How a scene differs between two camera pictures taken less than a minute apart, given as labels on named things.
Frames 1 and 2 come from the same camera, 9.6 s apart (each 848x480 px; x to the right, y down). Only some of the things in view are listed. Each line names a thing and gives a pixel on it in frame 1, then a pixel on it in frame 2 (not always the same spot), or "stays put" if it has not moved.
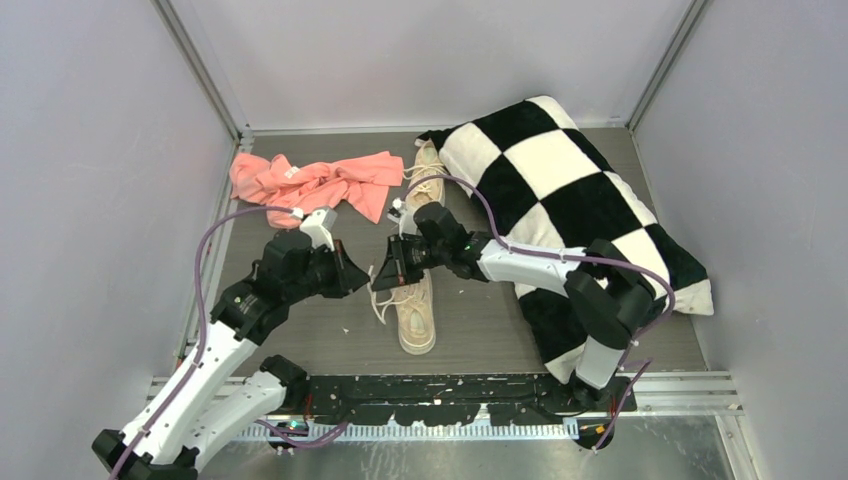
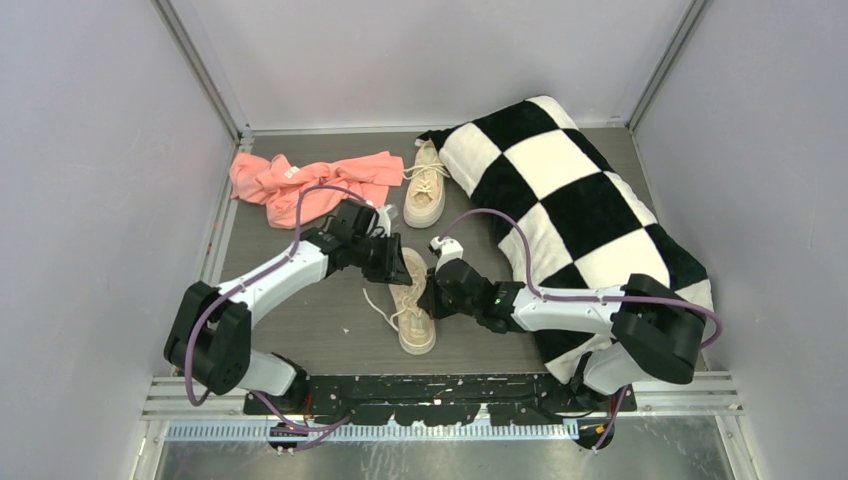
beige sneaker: x=415 y=316 stays put
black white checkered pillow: x=536 y=178 stays put
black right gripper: x=397 y=269 -> x=431 y=299
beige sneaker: x=427 y=161 stays put
